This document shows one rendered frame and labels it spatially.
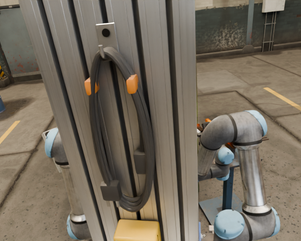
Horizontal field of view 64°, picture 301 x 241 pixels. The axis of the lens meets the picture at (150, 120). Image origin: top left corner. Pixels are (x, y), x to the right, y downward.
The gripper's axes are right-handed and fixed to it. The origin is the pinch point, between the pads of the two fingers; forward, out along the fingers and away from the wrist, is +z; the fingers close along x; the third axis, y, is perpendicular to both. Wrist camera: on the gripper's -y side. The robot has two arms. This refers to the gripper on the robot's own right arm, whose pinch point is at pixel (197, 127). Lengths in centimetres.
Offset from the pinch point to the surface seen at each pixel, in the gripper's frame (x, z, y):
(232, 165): 33, 10, 44
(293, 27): 592, 542, 22
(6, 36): -265, 691, -52
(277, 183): 109, 41, 111
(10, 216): -169, 101, 109
